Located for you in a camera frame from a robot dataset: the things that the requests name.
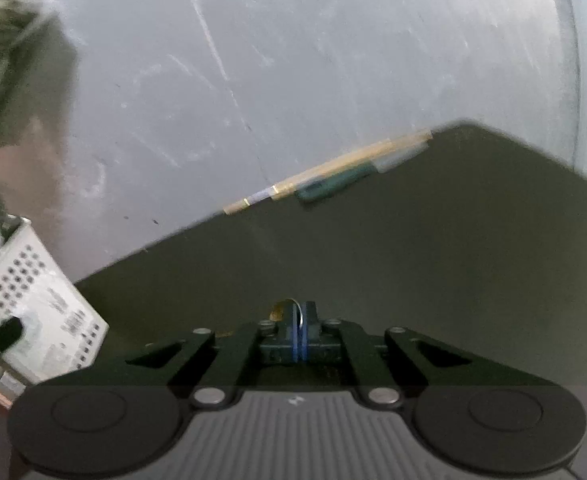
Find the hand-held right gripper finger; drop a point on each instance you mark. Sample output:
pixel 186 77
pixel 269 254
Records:
pixel 303 332
pixel 293 332

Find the gold spoon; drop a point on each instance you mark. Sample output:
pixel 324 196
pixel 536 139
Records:
pixel 282 308

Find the white perforated plastic basket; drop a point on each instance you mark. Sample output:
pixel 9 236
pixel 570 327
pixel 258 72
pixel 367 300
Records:
pixel 48 300

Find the thin metal utensil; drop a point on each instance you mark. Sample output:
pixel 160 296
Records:
pixel 4 212

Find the wooden chopstick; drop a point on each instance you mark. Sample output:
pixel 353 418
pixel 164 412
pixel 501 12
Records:
pixel 353 162
pixel 303 180

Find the clear bag of leafy greens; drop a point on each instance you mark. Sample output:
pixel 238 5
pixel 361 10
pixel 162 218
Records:
pixel 13 60

